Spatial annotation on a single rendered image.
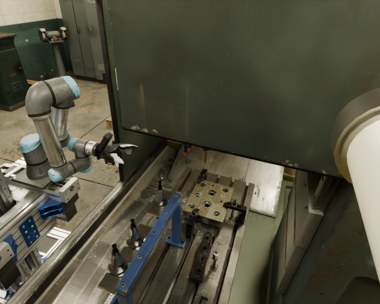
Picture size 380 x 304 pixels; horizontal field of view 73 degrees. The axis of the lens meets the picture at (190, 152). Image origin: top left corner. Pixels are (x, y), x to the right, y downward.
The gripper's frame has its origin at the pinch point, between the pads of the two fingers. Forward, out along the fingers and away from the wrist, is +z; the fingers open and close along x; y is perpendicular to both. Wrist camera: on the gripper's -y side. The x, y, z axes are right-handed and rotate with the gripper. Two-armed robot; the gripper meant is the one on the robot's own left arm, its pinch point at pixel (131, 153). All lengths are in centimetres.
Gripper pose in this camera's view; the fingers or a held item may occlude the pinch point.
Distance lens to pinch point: 129.8
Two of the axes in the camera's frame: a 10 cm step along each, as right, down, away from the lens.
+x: -2.8, 5.2, -8.0
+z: 9.6, 1.9, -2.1
